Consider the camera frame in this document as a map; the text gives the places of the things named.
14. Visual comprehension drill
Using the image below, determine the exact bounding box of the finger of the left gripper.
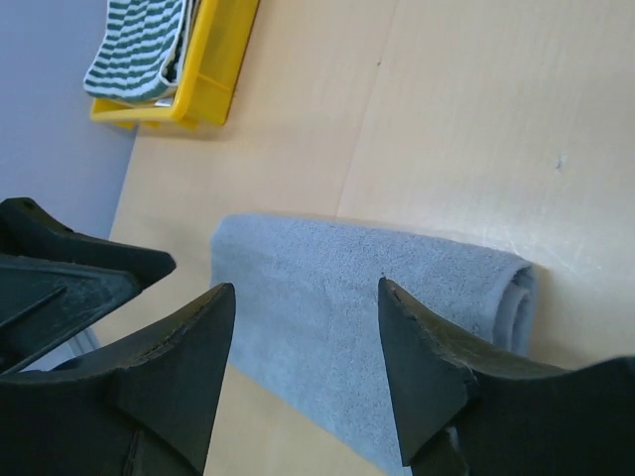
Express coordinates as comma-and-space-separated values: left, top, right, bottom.
1, 197, 176, 374

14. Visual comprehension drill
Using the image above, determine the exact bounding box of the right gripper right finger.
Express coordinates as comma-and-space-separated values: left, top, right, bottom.
378, 279, 634, 475

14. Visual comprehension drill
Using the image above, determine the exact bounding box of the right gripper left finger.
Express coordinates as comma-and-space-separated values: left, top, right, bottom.
1, 284, 235, 475

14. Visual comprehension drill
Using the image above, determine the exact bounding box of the black white striped towel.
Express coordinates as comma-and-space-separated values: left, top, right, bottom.
83, 0, 200, 105

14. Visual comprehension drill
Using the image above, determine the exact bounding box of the light grey cloth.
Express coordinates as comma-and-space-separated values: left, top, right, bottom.
211, 213, 537, 475

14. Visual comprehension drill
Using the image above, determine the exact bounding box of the yellow plastic tray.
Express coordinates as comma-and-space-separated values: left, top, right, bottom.
90, 0, 259, 129

